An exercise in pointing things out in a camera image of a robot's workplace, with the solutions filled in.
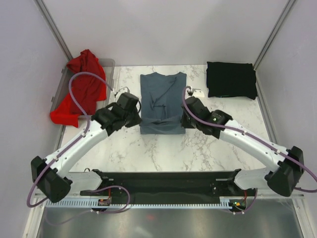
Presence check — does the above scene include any blue-grey t shirt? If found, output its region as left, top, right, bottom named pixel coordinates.
left=140, top=72, right=187, bottom=135

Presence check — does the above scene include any folded black t shirt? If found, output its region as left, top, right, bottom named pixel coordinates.
left=206, top=61, right=258, bottom=100

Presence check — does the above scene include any red t shirt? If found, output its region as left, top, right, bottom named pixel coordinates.
left=50, top=49, right=106, bottom=127

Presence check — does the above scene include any light blue cable duct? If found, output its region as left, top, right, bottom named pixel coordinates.
left=45, top=197, right=232, bottom=209

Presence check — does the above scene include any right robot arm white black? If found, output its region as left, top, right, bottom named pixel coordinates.
left=182, top=97, right=304, bottom=197

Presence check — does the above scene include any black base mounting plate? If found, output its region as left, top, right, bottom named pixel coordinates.
left=92, top=169, right=256, bottom=197

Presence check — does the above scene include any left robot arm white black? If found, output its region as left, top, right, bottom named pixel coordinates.
left=31, top=92, right=141, bottom=203

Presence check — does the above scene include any clear plastic bin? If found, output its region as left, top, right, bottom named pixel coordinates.
left=50, top=59, right=115, bottom=112

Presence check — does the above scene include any aluminium frame post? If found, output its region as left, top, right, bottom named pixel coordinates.
left=34, top=0, right=73, bottom=60
left=253, top=0, right=297, bottom=71

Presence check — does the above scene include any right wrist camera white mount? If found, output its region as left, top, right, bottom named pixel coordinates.
left=186, top=86, right=205, bottom=98

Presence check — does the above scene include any right aluminium frame post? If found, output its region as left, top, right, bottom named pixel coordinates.
left=253, top=0, right=297, bottom=71

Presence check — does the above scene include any left aluminium frame post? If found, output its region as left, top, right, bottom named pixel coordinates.
left=34, top=0, right=73, bottom=60

